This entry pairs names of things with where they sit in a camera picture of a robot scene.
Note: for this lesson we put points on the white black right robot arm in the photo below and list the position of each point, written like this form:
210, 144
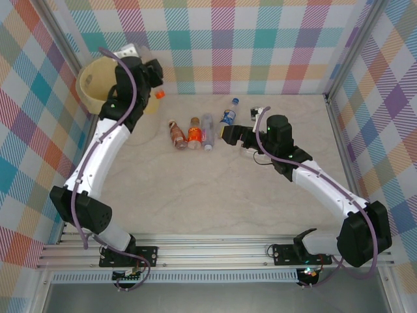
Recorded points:
322, 186

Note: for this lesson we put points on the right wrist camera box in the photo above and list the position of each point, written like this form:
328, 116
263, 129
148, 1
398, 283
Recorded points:
254, 112

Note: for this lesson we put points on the blue cap blue label bottle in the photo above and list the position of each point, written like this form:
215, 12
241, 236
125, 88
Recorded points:
229, 114

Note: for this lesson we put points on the grey metal panel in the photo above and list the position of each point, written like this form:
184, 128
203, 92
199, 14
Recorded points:
211, 298

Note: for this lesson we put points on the orange juice bottle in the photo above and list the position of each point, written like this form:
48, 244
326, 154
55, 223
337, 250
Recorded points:
194, 135

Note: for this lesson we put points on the brown drink bottle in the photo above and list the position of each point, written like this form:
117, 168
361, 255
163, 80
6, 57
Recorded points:
178, 135

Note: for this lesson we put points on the aluminium frame post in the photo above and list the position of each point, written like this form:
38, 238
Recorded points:
65, 49
355, 42

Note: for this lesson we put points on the clear bottle purple label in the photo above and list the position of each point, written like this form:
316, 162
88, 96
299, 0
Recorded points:
208, 130

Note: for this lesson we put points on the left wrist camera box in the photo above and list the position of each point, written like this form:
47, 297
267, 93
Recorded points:
130, 51

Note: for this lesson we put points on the orange cap clear bottle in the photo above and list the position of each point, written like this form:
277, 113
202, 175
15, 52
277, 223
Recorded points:
152, 106

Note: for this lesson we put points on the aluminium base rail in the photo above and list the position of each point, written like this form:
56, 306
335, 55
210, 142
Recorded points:
211, 252

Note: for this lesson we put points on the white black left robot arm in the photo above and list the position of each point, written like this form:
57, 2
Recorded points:
97, 156

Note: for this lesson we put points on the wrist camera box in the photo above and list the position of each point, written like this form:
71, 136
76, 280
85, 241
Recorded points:
130, 51
254, 112

